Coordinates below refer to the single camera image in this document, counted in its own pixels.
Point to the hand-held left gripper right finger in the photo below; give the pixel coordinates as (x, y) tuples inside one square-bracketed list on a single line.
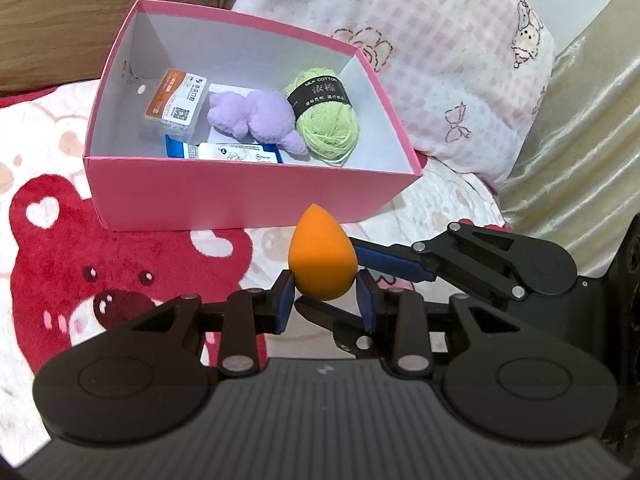
[(365, 305)]

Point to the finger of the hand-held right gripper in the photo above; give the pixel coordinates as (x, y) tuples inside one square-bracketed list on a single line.
[(390, 260), (325, 316)]

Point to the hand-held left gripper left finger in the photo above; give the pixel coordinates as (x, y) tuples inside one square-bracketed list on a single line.
[(285, 300)]

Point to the orange makeup sponge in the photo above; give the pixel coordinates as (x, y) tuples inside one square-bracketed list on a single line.
[(320, 250)]

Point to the pink cardboard box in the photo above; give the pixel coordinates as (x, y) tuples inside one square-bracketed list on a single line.
[(225, 190)]

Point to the green yarn ball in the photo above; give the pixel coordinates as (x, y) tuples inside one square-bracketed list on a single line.
[(330, 130)]

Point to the blue and white packet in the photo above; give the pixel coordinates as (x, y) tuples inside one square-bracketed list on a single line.
[(177, 147)]

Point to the purple plush toy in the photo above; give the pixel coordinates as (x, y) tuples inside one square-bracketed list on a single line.
[(260, 115)]

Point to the orange and white box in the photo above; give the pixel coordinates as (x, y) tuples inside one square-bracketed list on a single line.
[(180, 100)]

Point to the gold satin curtain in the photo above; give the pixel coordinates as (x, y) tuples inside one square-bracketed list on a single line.
[(590, 135)]

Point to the pink checked pillow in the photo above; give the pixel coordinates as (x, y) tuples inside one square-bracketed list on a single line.
[(425, 35)]

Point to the brown pillow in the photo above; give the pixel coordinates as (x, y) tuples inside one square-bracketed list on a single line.
[(60, 10)]

